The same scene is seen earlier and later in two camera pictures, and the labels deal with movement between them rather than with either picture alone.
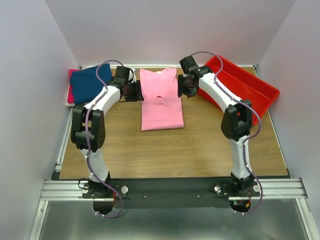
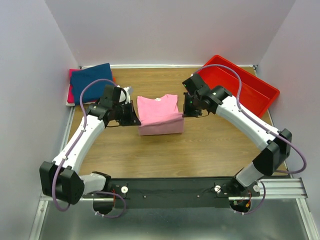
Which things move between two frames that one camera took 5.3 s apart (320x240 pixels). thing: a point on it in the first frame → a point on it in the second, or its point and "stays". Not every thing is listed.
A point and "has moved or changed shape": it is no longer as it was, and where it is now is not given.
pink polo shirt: [161, 108] has moved or changed shape
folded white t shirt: [68, 104] stays
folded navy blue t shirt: [85, 84] stays
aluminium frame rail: [72, 190] stays
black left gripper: [138, 95] → [133, 119]
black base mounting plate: [171, 193] stays
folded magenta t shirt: [71, 93] stays
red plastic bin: [243, 84] stays
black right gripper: [180, 90] → [189, 113]
